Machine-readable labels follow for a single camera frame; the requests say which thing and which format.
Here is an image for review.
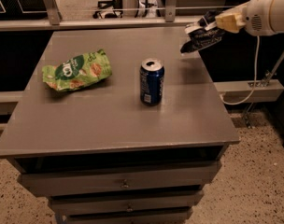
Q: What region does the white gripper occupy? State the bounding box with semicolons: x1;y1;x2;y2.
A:
215;0;276;36

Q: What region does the blue chip bag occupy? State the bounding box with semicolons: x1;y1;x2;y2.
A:
180;10;225;53

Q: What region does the blue pepsi can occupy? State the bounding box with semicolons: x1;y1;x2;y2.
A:
140;58;164;105

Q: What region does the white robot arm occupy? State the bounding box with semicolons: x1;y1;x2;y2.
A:
215;0;284;36

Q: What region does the green chip bag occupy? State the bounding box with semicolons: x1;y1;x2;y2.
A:
42;49;112;91

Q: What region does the black office chair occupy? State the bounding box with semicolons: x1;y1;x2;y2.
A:
92;0;122;19

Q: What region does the grey drawer cabinet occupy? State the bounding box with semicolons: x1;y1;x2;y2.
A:
0;26;241;224

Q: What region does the middle grey drawer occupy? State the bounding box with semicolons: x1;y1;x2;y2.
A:
49;189;204;216

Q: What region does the grey drawer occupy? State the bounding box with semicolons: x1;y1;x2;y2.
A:
63;207;192;224
18;161;221;197
49;189;204;216

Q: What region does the top grey drawer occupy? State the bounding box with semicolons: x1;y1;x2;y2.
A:
18;161;221;197

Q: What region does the bottom grey drawer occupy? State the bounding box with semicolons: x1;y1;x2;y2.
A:
63;207;192;224

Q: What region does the white cable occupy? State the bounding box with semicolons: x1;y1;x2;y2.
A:
221;35;261;106

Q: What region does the metal railing frame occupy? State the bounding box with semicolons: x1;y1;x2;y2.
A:
0;0;249;31

